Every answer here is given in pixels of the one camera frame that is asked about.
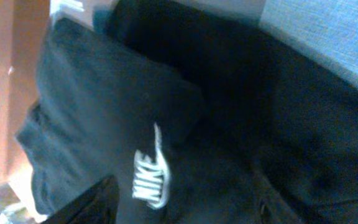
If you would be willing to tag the clear plastic storage bin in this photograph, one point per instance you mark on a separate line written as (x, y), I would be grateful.
(83, 11)

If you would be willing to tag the black garment white logo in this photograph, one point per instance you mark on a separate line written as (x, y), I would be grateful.
(104, 109)

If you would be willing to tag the black shorts red waistband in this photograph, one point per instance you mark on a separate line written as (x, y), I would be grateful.
(295, 122)

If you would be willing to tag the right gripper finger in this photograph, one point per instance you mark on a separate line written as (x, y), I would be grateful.
(97, 205)

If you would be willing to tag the light grey jeans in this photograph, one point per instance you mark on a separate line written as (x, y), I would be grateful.
(326, 31)

